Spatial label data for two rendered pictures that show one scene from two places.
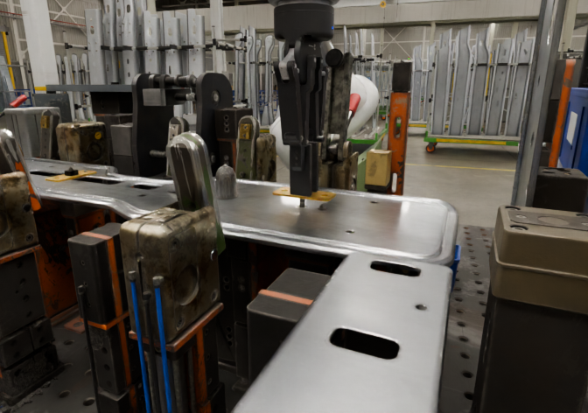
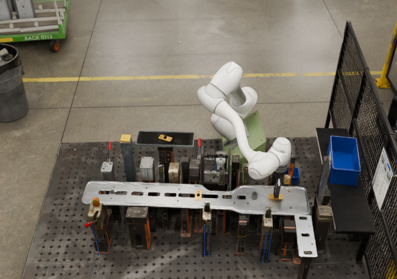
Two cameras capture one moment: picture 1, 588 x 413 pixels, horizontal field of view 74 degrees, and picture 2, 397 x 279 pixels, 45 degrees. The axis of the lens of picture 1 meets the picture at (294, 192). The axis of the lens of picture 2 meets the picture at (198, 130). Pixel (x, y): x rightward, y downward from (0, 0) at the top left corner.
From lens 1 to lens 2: 2.59 m
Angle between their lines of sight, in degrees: 30
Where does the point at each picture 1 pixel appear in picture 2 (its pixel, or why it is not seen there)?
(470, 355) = not seen: hidden behind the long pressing
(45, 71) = not seen: outside the picture
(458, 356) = not seen: hidden behind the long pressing
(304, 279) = (288, 222)
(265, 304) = (286, 230)
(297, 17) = (280, 174)
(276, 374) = (299, 242)
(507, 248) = (319, 217)
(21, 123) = (150, 171)
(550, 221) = (325, 210)
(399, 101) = (292, 165)
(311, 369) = (302, 240)
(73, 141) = (177, 176)
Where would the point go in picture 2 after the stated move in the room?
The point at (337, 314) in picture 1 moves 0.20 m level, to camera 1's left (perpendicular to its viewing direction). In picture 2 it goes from (300, 231) to (268, 241)
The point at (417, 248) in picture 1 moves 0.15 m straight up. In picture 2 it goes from (304, 210) to (308, 193)
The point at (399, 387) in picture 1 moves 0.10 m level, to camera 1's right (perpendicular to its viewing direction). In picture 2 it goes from (311, 239) to (326, 234)
